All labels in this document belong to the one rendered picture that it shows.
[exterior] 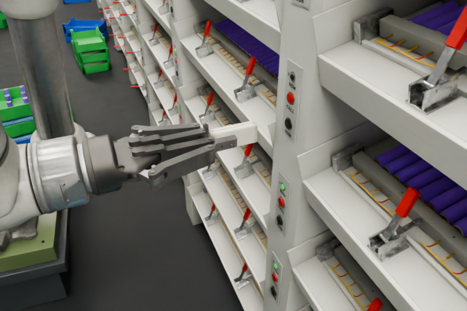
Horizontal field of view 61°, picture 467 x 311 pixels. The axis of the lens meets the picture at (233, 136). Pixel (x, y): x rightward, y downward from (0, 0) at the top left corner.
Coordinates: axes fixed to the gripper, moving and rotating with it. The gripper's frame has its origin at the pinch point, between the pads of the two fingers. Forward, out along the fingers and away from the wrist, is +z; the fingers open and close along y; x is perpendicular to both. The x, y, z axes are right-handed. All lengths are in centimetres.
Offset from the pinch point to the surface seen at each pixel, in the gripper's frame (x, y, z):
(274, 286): -38.6, -0.1, 9.1
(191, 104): -27, -61, 11
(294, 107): 3.3, 0.9, 9.1
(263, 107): -6.5, -16.8, 13.0
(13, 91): -47, -139, -49
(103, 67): -80, -236, -5
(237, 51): -3.0, -38.7, 16.6
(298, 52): 11.4, 0.4, 9.3
